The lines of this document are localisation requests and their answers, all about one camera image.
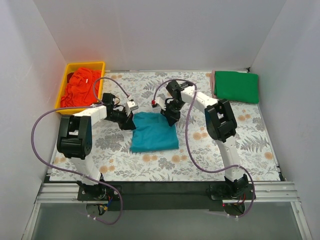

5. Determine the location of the teal t shirt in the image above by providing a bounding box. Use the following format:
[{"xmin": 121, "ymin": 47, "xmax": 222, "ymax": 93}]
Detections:
[{"xmin": 130, "ymin": 112, "xmax": 179, "ymax": 153}]

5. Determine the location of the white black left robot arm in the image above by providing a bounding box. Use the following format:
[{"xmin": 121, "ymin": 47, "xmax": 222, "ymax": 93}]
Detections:
[{"xmin": 56, "ymin": 93, "xmax": 139, "ymax": 200}]

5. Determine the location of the orange t shirt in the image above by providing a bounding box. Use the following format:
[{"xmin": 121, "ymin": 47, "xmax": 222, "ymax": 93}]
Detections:
[{"xmin": 60, "ymin": 67, "xmax": 102, "ymax": 108}]

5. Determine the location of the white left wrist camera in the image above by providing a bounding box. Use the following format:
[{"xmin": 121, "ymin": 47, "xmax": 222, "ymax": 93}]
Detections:
[{"xmin": 125, "ymin": 99, "xmax": 139, "ymax": 116}]

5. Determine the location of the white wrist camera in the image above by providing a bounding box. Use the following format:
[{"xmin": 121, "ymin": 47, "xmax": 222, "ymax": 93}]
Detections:
[
  {"xmin": 151, "ymin": 97, "xmax": 166, "ymax": 110},
  {"xmin": 125, "ymin": 99, "xmax": 139, "ymax": 116}
]

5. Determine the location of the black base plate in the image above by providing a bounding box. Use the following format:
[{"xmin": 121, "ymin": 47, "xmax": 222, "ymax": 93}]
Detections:
[{"xmin": 77, "ymin": 181, "xmax": 255, "ymax": 213}]

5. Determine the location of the folded pink t shirt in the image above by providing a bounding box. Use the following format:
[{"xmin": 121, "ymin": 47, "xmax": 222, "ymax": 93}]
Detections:
[{"xmin": 210, "ymin": 70, "xmax": 217, "ymax": 99}]

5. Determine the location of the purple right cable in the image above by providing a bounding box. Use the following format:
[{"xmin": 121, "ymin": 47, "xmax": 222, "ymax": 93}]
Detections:
[{"xmin": 152, "ymin": 79, "xmax": 257, "ymax": 219}]

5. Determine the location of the yellow plastic bin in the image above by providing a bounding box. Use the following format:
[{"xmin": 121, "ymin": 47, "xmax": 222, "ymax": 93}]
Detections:
[{"xmin": 55, "ymin": 61, "xmax": 106, "ymax": 115}]

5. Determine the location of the floral patterned table mat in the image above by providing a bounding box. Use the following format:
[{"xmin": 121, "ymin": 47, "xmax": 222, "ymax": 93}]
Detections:
[{"xmin": 49, "ymin": 70, "xmax": 281, "ymax": 183}]

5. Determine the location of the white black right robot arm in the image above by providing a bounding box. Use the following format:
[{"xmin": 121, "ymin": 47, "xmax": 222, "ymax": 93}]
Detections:
[{"xmin": 152, "ymin": 79, "xmax": 249, "ymax": 199}]

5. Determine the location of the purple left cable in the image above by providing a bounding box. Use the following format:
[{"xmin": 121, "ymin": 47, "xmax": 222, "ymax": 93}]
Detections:
[{"xmin": 30, "ymin": 77, "xmax": 132, "ymax": 226}]

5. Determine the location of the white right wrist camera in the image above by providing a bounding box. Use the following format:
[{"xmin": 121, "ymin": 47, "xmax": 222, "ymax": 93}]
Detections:
[{"xmin": 151, "ymin": 97, "xmax": 166, "ymax": 110}]

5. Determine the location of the aluminium frame rail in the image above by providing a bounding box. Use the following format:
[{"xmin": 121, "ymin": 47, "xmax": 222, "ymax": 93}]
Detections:
[{"xmin": 23, "ymin": 181, "xmax": 312, "ymax": 240}]

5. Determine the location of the folded green t shirt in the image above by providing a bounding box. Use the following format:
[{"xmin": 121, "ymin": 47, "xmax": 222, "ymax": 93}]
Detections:
[{"xmin": 214, "ymin": 71, "xmax": 259, "ymax": 104}]

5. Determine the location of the purple cable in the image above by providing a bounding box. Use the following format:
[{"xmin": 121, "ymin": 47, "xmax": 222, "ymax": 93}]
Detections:
[
  {"xmin": 30, "ymin": 77, "xmax": 132, "ymax": 226},
  {"xmin": 152, "ymin": 79, "xmax": 257, "ymax": 219}
]

